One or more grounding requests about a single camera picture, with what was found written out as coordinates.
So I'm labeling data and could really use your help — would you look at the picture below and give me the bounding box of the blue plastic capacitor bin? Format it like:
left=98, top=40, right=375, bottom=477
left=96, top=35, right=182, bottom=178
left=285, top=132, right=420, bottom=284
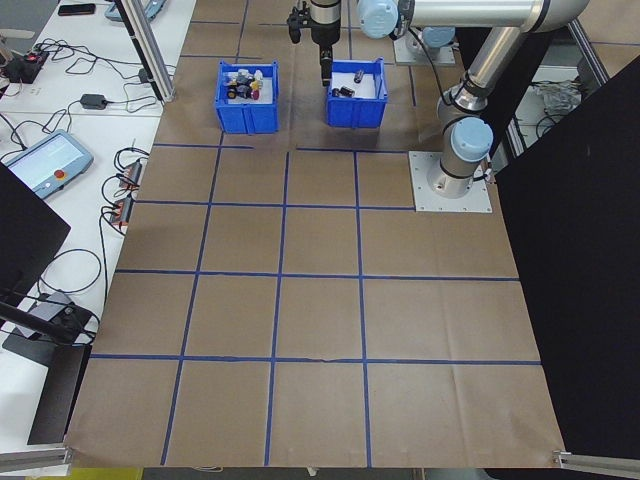
left=325, top=57, right=390, bottom=130

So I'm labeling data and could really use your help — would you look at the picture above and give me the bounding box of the blue plastic push-button bin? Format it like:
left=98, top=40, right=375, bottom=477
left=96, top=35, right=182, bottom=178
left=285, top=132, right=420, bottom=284
left=215, top=59, right=280, bottom=135

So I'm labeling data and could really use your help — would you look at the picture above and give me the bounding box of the black box red button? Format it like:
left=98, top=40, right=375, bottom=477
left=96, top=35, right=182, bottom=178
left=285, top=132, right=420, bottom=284
left=4, top=49, right=51, bottom=84

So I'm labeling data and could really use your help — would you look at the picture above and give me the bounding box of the blue grey teach pendant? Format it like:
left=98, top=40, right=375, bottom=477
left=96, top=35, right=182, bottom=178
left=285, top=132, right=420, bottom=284
left=0, top=128, right=95, bottom=201
left=106, top=0, right=169, bottom=22

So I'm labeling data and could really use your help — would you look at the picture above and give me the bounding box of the white side table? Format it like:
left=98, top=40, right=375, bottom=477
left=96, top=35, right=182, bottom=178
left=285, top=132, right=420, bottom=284
left=0, top=0, right=197, bottom=454

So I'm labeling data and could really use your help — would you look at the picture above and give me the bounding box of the black flat panel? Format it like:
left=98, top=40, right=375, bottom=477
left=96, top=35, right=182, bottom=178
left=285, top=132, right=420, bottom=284
left=0, top=160, right=72, bottom=301

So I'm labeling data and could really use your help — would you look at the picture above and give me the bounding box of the grey metal device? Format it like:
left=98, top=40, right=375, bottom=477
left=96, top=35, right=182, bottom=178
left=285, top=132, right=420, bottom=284
left=13, top=291, right=77, bottom=341

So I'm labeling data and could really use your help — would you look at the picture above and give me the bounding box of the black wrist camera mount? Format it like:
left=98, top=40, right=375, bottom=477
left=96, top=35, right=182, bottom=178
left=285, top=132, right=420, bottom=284
left=285, top=1, right=312, bottom=45

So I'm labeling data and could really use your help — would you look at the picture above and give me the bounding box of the white square base plate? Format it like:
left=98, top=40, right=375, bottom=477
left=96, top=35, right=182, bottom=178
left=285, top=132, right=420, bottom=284
left=393, top=37, right=464, bottom=66
left=408, top=151, right=493, bottom=214

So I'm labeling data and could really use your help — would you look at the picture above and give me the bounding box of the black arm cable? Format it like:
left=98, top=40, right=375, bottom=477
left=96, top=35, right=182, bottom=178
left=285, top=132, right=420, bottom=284
left=392, top=24, right=446, bottom=104

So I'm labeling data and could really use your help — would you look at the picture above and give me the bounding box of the aluminium profile post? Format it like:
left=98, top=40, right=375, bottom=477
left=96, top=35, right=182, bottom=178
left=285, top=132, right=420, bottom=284
left=112, top=0, right=176, bottom=104

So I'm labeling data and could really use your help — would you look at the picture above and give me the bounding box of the black orange cable adapter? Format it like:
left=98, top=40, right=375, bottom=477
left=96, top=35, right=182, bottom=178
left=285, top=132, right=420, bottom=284
left=117, top=158, right=146, bottom=191
left=107, top=195, right=136, bottom=231

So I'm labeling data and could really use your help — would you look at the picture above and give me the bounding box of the white cable bundle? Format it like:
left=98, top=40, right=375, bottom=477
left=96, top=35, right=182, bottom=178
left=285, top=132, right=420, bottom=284
left=529, top=79, right=586, bottom=146

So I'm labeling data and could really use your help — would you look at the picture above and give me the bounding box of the V-shaped metal frame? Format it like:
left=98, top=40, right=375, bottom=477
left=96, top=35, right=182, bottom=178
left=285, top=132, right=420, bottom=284
left=504, top=19, right=611, bottom=161

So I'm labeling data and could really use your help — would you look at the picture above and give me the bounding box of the black frame cover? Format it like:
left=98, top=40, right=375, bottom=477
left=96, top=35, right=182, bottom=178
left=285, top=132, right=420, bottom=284
left=452, top=19, right=640, bottom=457

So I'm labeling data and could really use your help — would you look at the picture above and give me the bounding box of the aluminium frame rail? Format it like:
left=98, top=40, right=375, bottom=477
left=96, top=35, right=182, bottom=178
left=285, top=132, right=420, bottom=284
left=552, top=449, right=640, bottom=471
left=0, top=446, right=75, bottom=476

